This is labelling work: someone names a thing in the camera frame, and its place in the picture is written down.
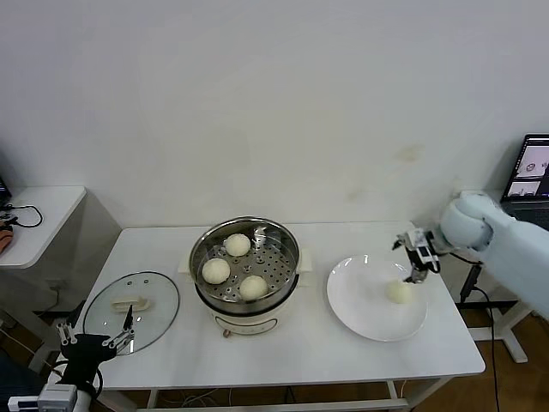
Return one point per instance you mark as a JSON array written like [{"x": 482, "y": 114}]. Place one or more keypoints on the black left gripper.
[{"x": 86, "y": 349}]

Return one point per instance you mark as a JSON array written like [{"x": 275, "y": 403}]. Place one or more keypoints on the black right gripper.
[{"x": 424, "y": 261}]

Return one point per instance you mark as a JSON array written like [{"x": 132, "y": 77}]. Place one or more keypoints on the white steamed baozi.
[
  {"x": 399, "y": 292},
  {"x": 253, "y": 287},
  {"x": 238, "y": 244},
  {"x": 216, "y": 271}
]

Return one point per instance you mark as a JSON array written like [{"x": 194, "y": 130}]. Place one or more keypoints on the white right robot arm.
[{"x": 514, "y": 257}]

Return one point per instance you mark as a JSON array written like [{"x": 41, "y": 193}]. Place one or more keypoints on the stainless steel steamer basket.
[{"x": 274, "y": 266}]

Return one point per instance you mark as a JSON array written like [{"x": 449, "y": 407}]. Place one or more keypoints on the person hand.
[{"x": 5, "y": 237}]

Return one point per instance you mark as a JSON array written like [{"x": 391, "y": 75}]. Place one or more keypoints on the white round plate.
[{"x": 356, "y": 300}]

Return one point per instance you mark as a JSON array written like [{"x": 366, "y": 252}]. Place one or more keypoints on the white side desk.
[
  {"x": 517, "y": 343},
  {"x": 43, "y": 223}
]

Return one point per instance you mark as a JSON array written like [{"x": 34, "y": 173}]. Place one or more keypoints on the cream electric cooker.
[{"x": 249, "y": 322}]

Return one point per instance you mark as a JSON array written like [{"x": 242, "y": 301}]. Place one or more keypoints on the grey laptop dark screen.
[{"x": 532, "y": 171}]

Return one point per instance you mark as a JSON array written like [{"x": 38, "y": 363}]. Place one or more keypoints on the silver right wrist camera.
[{"x": 419, "y": 244}]

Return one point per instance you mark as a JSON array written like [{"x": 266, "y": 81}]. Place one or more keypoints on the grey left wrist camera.
[{"x": 56, "y": 395}]

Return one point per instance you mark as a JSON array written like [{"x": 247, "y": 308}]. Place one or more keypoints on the white table frame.
[{"x": 279, "y": 404}]

